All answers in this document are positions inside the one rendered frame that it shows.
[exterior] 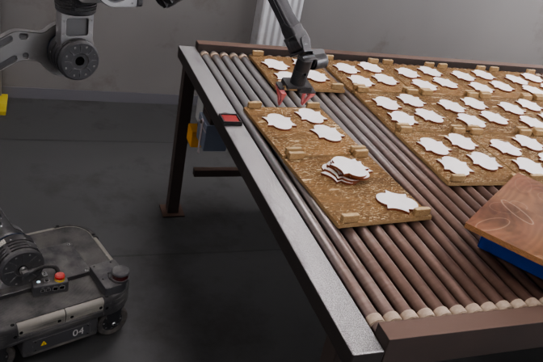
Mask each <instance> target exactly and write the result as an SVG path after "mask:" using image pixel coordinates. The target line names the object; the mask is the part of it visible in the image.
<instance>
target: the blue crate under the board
mask: <svg viewBox="0 0 543 362"><path fill-rule="evenodd" d="M478 247H479V248H481V249H483V250H485V251H487V252H489V253H491V254H493V255H495V256H497V257H499V258H501V259H503V260H505V261H507V262H509V263H511V264H513V265H515V266H517V267H519V268H521V269H523V270H525V271H527V272H529V273H531V274H533V275H535V276H537V277H539V278H541V279H543V266H541V265H540V264H538V263H535V262H533V261H531V260H529V259H526V258H525V257H523V256H521V255H518V254H517V253H515V252H513V251H511V250H508V249H507V248H505V247H503V246H500V245H499V244H497V243H495V242H492V241H490V240H488V239H486V238H484V237H482V236H481V237H480V240H479V242H478Z"/></svg>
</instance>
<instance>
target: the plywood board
mask: <svg viewBox="0 0 543 362"><path fill-rule="evenodd" d="M464 228H466V229H468V230H470V231H472V232H474V233H476V234H478V235H480V236H482V237H484V238H486V239H488V240H490V241H492V242H495V243H497V244H499V245H500V246H503V247H505V248H507V249H508V250H511V251H513V252H515V253H517V254H518V255H521V256H523V257H525V258H526V259H529V260H531V261H533V262H535V263H538V264H540V265H541V266H543V183H541V182H538V181H536V180H535V179H531V178H529V177H527V176H525V175H522V174H520V173H516V174H515V175H514V176H513V177H512V178H511V179H510V180H509V181H508V182H507V183H506V184H505V185H504V186H503V187H502V188H501V189H500V190H499V191H498V192H497V193H495V194H494V195H493V196H492V197H491V198H490V199H489V200H488V201H487V202H486V203H485V204H484V205H483V206H482V207H481V208H480V209H479V210H478V211H477V212H476V213H475V214H474V215H473V216H472V217H471V218H470V219H469V220H468V221H467V222H466V223H465V226H464Z"/></svg>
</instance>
